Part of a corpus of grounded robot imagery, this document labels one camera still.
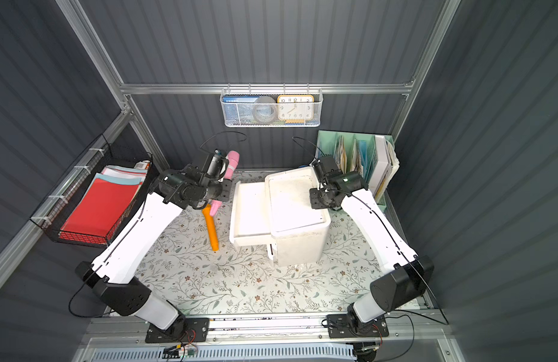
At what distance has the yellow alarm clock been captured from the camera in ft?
2.91

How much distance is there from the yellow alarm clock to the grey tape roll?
2 cm

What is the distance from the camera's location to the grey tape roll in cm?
87
